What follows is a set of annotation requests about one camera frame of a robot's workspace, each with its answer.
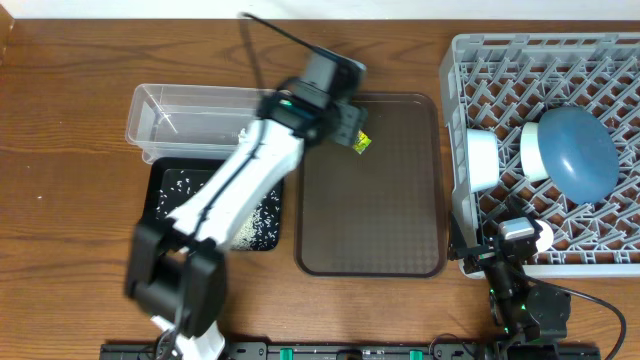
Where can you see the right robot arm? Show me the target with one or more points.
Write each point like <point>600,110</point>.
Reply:
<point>530,313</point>

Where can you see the grey dishwasher rack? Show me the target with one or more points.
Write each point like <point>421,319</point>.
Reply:
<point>497,83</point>

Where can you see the spilled white rice pile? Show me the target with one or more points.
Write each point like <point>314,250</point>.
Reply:
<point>260,232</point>

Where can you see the black plastic tray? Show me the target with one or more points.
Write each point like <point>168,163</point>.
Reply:
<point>161,165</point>

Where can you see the mint green bowl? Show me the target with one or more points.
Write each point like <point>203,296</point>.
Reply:
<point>530,155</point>

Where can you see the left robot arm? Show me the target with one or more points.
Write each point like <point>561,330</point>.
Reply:
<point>176,268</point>

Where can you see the blue plate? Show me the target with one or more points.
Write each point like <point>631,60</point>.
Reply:
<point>578,154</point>

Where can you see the brown serving tray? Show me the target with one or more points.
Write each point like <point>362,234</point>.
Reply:
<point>380,213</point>

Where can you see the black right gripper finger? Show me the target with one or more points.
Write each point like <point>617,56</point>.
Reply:
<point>516,208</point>
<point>457,247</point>

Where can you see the yellow green snack wrapper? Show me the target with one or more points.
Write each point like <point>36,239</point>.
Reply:
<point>361,143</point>

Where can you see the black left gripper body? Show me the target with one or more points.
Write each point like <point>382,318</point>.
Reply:
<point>348,119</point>

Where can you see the pink cup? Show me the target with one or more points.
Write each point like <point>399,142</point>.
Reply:
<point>546,237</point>

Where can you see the light blue rice bowl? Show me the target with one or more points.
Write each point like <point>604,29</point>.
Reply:
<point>482,160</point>

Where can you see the clear plastic bin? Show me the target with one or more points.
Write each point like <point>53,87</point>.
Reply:
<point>189,121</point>

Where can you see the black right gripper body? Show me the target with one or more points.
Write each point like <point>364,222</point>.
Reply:
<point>479,256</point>

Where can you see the white tissue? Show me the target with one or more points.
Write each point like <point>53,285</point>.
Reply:
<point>242,135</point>

